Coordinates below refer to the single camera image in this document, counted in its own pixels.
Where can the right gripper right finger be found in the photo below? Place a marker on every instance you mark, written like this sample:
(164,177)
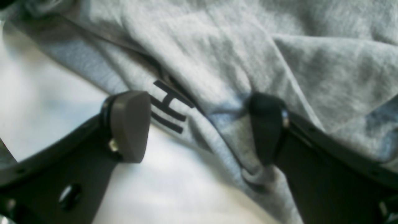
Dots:
(330,183)

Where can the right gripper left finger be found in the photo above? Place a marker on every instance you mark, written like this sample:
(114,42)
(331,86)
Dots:
(66,182)

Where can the heather grey T-shirt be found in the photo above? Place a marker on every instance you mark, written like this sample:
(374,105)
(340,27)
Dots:
(333,62)

